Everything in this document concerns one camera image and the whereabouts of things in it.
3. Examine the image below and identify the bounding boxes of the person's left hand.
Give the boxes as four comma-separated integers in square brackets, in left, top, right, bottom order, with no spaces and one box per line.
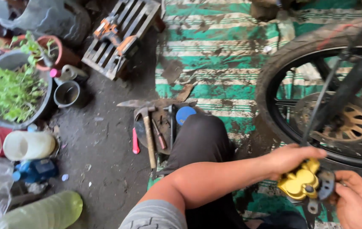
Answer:
[264,143,328,182]

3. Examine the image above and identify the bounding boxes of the yellow brake caliper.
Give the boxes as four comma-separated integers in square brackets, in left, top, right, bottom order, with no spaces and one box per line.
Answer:
[277,158,322,201]

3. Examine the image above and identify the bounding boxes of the dark metal brake pad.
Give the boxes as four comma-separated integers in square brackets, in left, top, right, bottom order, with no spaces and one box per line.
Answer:
[315,170,337,201]

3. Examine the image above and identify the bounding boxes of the round brake disc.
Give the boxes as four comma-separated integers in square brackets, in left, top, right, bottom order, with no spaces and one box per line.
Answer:
[293,92,362,151]

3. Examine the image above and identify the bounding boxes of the black motorcycle wheel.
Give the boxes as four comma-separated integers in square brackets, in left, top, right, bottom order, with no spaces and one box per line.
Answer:
[255,17,362,180]

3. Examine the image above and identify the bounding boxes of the black fork leg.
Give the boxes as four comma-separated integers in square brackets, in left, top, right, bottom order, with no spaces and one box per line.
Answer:
[311,41,362,131]

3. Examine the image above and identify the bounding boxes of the person's black trousers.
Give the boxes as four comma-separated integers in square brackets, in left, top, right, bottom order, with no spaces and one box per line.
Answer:
[155,114,309,229]

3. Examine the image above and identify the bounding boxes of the blue round lid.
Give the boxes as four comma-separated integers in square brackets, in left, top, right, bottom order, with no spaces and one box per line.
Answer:
[175,106,197,126]

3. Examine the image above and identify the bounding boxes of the green white striped mat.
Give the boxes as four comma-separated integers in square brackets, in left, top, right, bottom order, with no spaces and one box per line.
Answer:
[147,0,362,229]

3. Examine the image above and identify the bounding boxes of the brown cardboard scrap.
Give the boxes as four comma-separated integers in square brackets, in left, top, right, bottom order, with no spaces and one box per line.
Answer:
[176,83,195,102]

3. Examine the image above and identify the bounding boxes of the round rusty metal tray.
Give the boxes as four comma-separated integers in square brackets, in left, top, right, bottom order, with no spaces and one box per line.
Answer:
[133,98,201,156]

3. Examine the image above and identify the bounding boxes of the person's grey shirt sleeve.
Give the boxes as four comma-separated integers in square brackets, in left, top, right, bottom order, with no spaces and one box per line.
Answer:
[119,199,188,229]

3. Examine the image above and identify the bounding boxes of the flat metal blade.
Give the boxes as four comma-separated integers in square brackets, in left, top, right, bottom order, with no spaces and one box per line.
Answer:
[116,99,150,108]

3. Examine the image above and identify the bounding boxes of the grey wooden pallet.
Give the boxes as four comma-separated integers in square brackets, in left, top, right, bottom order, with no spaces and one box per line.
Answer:
[81,0,163,81]

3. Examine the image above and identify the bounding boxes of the orange power tool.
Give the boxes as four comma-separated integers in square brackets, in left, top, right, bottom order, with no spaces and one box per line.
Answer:
[93,15,138,56]

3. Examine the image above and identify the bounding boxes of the small grey empty pot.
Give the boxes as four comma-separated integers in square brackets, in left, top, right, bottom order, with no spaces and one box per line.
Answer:
[53,80,82,109]

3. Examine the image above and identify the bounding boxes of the bottle with pink cap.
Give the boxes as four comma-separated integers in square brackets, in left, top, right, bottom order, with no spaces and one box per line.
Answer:
[50,64,88,85]

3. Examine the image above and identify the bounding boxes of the green plastic bottle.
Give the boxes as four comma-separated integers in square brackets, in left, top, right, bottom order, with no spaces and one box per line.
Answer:
[0,190,84,229]

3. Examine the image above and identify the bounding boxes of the blue plastic container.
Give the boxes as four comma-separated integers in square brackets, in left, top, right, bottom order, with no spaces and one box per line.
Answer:
[12,158,58,184]

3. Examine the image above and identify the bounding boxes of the terracotta flower pot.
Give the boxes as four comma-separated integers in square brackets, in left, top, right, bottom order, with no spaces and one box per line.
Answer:
[36,35,64,72]

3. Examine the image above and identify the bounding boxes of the white plastic jug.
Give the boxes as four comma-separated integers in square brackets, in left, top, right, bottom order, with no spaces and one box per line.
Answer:
[3,130,56,162]

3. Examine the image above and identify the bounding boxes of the grey crumpled sack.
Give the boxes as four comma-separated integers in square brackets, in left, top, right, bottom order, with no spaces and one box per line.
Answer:
[0,0,91,46]

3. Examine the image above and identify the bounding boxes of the grey pot with green plant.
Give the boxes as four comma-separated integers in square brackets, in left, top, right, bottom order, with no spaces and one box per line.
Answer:
[0,50,54,130]

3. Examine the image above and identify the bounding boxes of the black brake hose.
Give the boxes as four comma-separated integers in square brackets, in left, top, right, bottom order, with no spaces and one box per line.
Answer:
[299,9,362,147]

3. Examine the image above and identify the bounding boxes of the black T-handle wrench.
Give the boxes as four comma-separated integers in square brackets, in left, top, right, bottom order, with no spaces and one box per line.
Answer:
[163,104,177,151]

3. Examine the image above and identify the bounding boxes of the brown handle screwdriver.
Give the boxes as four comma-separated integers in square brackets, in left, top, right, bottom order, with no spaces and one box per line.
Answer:
[151,119,167,150]

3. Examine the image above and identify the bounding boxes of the wooden handle hammer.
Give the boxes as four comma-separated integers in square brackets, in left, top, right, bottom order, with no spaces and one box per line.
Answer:
[136,106,158,169]

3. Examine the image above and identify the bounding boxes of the red handled cutter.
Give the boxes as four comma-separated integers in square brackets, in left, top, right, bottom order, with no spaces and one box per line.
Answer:
[132,127,140,155]

